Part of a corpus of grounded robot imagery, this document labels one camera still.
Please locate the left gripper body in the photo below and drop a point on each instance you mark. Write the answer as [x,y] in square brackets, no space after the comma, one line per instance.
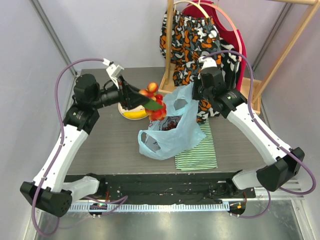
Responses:
[107,96]

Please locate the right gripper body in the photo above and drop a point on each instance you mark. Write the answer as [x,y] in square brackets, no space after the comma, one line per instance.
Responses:
[197,91]

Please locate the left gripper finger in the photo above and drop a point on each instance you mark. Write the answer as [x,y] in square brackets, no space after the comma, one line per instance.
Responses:
[128,89]
[134,100]

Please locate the red lychee bunch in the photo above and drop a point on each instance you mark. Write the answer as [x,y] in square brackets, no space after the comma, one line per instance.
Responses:
[156,108]

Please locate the purple red grape bunch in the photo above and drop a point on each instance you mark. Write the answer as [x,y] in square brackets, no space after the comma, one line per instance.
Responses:
[170,122]

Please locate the light blue plastic bag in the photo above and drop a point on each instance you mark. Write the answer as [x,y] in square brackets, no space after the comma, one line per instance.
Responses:
[161,145]

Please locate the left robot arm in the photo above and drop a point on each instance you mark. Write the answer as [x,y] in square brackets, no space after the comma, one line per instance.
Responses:
[48,191]

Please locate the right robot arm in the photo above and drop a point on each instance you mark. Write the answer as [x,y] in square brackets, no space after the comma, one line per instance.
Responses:
[233,106]

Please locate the round fruit plate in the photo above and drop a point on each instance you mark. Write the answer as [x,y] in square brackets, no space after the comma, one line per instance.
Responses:
[122,110]

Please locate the yellow banana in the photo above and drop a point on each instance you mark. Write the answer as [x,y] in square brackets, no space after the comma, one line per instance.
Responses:
[135,115]

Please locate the black white patterned garment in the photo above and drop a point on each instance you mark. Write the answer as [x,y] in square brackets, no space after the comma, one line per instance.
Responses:
[229,65]

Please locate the wooden clothes rack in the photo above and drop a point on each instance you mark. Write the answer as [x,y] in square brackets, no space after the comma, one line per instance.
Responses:
[250,88]

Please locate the orange camouflage pants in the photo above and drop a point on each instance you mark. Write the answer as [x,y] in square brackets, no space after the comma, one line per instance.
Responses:
[192,38]

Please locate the red garment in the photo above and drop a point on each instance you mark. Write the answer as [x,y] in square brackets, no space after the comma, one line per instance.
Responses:
[191,11]

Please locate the green striped folded cloth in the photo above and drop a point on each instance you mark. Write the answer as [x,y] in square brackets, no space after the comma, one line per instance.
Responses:
[201,157]

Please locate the wooden clothes hanger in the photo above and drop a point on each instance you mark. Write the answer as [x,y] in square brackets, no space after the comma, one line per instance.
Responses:
[189,4]

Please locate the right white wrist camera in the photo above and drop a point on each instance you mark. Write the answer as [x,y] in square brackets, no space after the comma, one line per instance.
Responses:
[207,62]

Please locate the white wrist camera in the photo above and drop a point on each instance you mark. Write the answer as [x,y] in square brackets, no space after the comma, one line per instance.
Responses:
[207,62]
[113,70]

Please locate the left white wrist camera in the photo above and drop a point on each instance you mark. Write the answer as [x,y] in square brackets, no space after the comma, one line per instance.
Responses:
[113,70]

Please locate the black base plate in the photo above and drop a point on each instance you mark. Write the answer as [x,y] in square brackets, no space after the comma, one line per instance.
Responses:
[171,188]

